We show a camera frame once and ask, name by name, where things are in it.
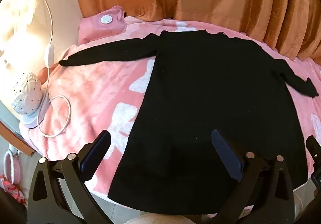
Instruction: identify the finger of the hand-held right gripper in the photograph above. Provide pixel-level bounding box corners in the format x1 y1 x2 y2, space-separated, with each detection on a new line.
305 135 321 164

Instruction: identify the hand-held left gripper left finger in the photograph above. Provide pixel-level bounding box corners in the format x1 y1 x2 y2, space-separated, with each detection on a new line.
27 130 112 224

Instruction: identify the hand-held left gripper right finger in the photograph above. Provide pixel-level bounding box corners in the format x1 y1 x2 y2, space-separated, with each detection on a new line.
211 129 296 224

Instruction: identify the black long-sleeved sweater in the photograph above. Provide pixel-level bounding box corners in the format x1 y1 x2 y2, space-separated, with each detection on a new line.
59 30 319 214

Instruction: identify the pink blanket with white print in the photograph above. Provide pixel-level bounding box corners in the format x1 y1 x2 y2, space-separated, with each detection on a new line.
19 18 321 204

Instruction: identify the brown wooden bedside table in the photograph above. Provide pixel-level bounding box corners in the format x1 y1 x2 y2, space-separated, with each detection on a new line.
0 119 36 157

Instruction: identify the white dotted dome night lamp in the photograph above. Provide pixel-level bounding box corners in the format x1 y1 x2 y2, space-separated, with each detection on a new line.
10 72 54 129

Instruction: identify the red patterned packet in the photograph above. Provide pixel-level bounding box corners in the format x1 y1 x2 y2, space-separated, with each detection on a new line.
0 175 25 204

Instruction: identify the pink hot water bag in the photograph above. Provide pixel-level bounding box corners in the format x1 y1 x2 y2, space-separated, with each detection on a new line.
78 6 127 44

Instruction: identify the white feather lamp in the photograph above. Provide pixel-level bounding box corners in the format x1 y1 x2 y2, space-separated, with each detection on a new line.
0 0 46 51

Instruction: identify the pink ring-shaped object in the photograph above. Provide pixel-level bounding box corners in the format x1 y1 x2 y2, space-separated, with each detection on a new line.
4 150 23 184

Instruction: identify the white cable with switch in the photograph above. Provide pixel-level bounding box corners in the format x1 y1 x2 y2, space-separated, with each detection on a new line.
37 0 71 138

